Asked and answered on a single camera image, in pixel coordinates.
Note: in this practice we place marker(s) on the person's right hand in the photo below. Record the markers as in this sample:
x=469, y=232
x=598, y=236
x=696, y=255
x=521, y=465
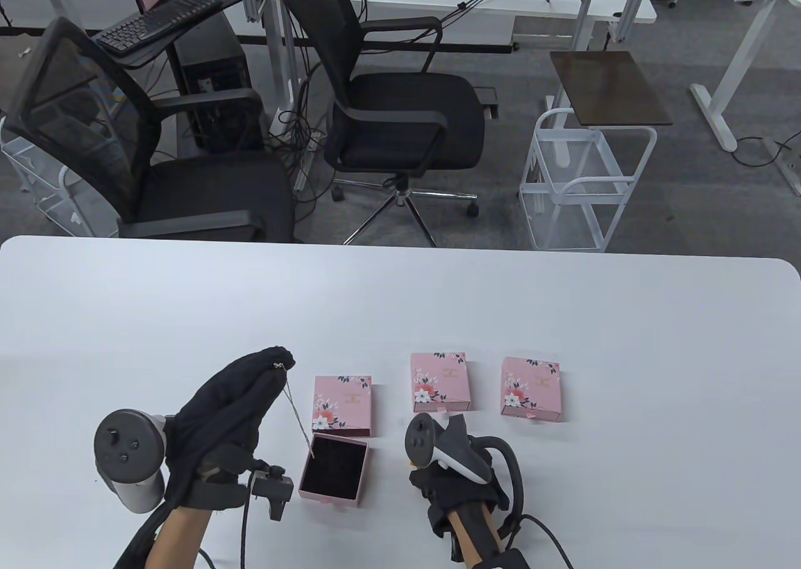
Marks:
x=457, y=491

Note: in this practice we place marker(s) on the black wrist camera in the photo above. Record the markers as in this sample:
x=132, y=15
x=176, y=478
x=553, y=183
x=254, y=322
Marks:
x=447, y=538
x=275, y=491

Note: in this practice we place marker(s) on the black labelled forearm box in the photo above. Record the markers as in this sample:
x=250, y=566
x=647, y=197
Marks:
x=500, y=559

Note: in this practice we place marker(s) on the black chair chrome base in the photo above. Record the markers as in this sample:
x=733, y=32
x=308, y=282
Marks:
x=407, y=118

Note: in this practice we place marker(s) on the pink tray black lining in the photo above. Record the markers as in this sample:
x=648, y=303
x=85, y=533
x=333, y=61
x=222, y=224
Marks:
x=331, y=469

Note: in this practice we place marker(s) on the person's right forearm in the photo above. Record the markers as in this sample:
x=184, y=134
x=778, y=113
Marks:
x=475, y=534

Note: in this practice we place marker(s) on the grey hand controller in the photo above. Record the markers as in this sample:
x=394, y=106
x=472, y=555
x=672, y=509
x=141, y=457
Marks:
x=125, y=444
x=420, y=437

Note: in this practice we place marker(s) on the black computer tower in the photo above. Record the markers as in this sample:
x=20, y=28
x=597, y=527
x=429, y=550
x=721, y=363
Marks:
x=213, y=62

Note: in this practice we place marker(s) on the white desk foot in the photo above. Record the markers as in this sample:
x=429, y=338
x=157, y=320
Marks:
x=790, y=178

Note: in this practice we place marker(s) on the person's left hand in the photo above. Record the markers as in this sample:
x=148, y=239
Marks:
x=219, y=412

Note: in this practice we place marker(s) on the black keyboard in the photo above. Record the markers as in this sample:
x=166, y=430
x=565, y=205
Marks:
x=156, y=21

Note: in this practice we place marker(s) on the dark brown wooden board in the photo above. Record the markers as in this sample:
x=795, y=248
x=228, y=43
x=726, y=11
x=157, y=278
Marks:
x=610, y=87

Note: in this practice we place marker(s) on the person's left forearm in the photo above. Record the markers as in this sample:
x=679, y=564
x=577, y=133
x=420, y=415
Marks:
x=178, y=538

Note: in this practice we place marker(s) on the black mesh office chair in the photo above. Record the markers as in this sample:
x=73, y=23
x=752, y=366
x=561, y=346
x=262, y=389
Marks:
x=206, y=193

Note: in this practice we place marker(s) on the pink floral box sleeve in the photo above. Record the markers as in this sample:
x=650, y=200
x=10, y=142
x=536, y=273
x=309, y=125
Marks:
x=532, y=387

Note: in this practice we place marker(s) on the pink floral gift box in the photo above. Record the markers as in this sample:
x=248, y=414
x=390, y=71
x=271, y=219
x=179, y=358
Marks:
x=341, y=406

